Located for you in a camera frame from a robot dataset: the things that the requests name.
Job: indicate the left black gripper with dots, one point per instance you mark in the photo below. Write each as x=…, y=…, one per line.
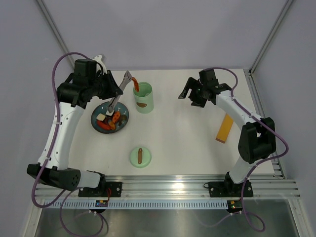
x=114, y=90

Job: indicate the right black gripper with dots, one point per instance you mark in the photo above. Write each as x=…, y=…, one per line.
x=190, y=84

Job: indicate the green cylindrical lunch container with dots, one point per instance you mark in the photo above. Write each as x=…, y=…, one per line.
x=144, y=105

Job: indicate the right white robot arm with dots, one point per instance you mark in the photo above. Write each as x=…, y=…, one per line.
x=257, y=139

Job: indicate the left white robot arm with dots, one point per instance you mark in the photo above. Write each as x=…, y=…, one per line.
x=52, y=168

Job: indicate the orange rectangular box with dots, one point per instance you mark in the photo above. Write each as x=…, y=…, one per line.
x=224, y=129

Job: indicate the dark teal plate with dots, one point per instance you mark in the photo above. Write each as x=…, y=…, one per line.
x=109, y=124

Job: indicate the toy white cheese cube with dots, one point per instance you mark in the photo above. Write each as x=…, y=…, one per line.
x=101, y=117

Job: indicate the toy orange carrot piece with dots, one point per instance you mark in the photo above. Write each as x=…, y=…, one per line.
x=116, y=116

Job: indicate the toy brown mushroom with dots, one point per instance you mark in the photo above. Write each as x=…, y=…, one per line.
x=122, y=118

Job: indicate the green round lid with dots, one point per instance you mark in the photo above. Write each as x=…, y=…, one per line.
x=140, y=157

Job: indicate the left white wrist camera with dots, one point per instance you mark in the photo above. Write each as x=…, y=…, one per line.
x=100, y=62

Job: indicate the left aluminium frame post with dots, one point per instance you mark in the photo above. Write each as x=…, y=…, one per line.
x=43, y=9

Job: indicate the aluminium frame post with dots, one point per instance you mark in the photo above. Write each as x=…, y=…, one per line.
x=43, y=9
x=271, y=35

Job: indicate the right aluminium frame post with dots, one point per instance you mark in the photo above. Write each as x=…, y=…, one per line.
x=271, y=35

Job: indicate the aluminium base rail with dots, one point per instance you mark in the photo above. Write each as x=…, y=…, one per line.
x=192, y=186

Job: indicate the white slotted cable duct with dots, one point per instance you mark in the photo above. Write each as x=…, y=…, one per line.
x=141, y=204

